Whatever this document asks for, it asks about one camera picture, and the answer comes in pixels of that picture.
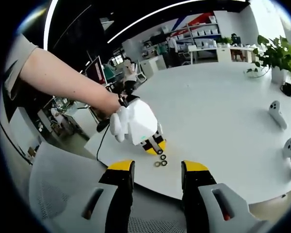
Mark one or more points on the small potted plants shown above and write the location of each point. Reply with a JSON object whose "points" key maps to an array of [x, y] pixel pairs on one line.
{"points": [[224, 41]]}

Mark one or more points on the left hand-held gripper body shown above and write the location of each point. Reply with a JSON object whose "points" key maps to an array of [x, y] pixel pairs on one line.
{"points": [[140, 119]]}

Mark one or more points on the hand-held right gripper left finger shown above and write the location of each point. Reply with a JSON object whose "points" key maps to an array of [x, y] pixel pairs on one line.
{"points": [[120, 184]]}

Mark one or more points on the white mesh office chair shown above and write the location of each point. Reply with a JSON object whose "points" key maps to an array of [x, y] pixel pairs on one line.
{"points": [[63, 174]]}

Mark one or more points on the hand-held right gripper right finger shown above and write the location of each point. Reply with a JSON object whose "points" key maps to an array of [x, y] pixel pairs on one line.
{"points": [[201, 187]]}

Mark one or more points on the person's left hand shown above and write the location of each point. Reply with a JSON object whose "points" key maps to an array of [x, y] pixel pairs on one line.
{"points": [[110, 105]]}

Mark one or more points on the curved ceiling light strip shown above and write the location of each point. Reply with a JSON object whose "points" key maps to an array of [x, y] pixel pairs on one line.
{"points": [[46, 24], [145, 18]]}

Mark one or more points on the computer monitor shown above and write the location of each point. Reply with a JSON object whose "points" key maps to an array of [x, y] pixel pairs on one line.
{"points": [[95, 70]]}

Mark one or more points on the person's grey shirt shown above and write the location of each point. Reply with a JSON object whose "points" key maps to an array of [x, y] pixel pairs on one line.
{"points": [[14, 68]]}

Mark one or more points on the white plant pot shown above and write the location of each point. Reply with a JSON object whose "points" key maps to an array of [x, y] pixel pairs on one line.
{"points": [[279, 75]]}

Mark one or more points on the black power adapter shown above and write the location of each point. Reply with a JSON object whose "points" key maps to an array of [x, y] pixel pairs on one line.
{"points": [[287, 89]]}

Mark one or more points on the green leafy plant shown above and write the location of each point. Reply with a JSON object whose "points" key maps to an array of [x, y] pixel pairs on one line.
{"points": [[276, 53]]}

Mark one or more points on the white desk with legs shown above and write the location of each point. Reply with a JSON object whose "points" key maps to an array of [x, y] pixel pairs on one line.
{"points": [[201, 48]]}

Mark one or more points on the shelf with white bins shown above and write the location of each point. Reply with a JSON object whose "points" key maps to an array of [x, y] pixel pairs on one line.
{"points": [[201, 31]]}

